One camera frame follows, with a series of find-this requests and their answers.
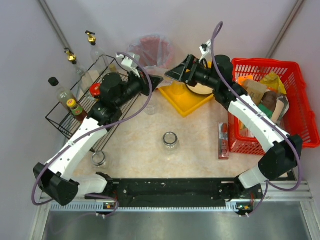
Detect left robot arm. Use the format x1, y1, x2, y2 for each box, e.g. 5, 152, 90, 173
31, 69, 163, 206

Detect red snack packet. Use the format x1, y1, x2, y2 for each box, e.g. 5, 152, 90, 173
218, 122, 230, 160

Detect glass jar metal rim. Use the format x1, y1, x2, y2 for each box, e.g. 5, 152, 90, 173
162, 131, 180, 155

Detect yellow plastic tray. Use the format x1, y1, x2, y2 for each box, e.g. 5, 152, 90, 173
158, 84, 214, 117

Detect small yellow label bottle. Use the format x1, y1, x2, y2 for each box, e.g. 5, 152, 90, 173
108, 63, 118, 73

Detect clear glass cup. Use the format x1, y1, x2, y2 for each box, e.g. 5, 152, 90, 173
143, 95, 159, 116
170, 80, 186, 96

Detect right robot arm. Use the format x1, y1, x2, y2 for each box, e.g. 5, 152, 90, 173
163, 54, 303, 198

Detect black wire rack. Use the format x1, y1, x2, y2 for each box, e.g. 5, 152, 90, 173
45, 55, 142, 154

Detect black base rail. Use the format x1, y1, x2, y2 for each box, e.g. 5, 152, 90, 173
85, 178, 263, 207

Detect red plastic basket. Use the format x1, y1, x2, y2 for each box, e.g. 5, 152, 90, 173
228, 58, 320, 155

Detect green bag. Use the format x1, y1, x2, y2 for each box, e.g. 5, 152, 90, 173
258, 103, 273, 119

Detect brown foil pouch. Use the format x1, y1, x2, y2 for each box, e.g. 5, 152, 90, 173
260, 91, 290, 124

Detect sauce bottle yellow cap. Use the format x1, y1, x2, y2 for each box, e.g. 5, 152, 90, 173
66, 98, 88, 123

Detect glass oil bottle gold spout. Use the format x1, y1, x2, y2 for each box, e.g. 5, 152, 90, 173
64, 47, 94, 94

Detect red bin with plastic bag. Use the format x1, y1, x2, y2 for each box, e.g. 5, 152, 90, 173
126, 34, 175, 76

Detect brown paper box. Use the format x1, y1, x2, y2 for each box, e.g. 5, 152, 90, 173
242, 79, 268, 106

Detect beige plate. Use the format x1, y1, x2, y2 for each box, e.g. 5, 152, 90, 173
186, 83, 213, 96

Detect dark sauce bottle black cap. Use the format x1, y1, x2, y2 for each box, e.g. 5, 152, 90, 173
48, 77, 76, 111

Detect yellow snack bag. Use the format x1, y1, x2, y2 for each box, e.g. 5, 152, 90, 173
259, 72, 287, 95

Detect red lid chili jar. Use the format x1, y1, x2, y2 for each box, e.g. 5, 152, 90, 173
89, 82, 101, 98

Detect grey cable duct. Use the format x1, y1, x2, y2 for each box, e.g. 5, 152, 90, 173
50, 201, 253, 213

